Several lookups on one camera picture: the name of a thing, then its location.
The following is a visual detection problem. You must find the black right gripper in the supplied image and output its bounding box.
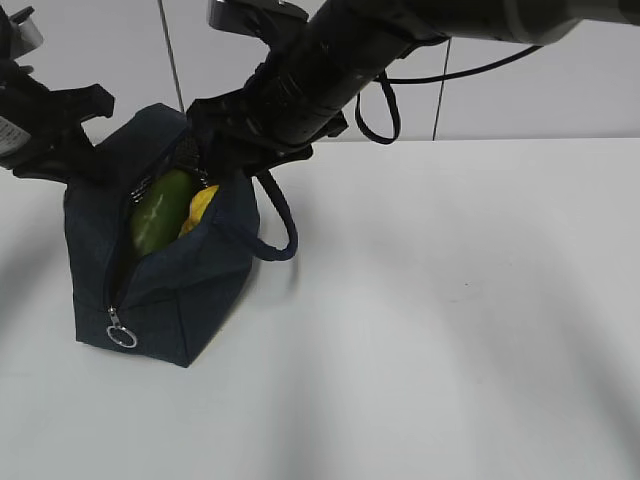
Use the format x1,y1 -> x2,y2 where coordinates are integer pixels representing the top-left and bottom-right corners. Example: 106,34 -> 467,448
187,64 -> 348,178

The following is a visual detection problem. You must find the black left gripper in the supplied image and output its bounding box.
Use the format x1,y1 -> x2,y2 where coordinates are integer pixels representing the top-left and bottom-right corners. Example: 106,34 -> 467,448
1,60 -> 115,183

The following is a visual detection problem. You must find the yellow wrinkled squash toy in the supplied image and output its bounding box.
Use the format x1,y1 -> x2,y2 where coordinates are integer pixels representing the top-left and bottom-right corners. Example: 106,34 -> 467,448
179,185 -> 219,237

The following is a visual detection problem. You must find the green cucumber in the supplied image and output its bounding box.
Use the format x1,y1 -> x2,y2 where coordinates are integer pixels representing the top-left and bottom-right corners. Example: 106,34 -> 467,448
130,169 -> 194,258

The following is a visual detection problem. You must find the dark blue lunch bag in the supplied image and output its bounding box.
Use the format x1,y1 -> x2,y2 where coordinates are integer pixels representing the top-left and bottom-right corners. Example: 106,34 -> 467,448
63,103 -> 300,369

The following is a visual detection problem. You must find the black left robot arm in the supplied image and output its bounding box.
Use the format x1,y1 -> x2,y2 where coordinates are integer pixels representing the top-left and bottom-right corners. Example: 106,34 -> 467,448
1,6 -> 115,184

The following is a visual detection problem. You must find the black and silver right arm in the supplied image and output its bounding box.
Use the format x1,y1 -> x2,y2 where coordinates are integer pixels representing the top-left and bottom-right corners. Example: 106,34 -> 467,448
187,1 -> 639,178

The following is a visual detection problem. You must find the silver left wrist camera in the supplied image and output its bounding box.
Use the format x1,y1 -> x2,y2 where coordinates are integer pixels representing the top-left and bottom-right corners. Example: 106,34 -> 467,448
8,6 -> 44,60

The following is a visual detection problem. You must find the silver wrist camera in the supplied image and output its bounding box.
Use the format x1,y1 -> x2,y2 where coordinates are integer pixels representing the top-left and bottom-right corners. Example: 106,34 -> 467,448
8,6 -> 44,60
207,0 -> 309,44

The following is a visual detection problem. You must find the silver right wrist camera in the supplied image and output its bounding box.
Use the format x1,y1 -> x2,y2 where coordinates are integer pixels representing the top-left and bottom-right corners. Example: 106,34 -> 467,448
207,0 -> 309,44

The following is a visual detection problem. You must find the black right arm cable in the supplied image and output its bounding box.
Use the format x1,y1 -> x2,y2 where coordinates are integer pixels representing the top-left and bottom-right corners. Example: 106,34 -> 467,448
354,42 -> 544,147

